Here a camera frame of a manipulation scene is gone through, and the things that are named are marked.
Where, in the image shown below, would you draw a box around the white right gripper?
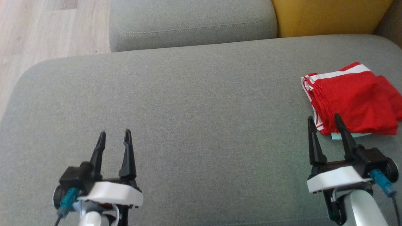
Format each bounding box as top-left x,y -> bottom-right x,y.
307,114 -> 373,194

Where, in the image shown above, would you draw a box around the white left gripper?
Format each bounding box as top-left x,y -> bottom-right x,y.
78,129 -> 144,207

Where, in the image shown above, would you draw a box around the red shorts with white hem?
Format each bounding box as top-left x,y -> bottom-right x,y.
309,62 -> 399,136

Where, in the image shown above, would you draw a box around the large grey sofa seat cushion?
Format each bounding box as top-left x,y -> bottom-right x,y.
0,34 -> 402,226

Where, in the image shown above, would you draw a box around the large yellow sofa back cushion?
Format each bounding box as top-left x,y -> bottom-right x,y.
272,0 -> 394,38

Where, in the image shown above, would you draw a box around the taupe sofa backrest panel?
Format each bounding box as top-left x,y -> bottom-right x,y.
374,0 -> 402,48

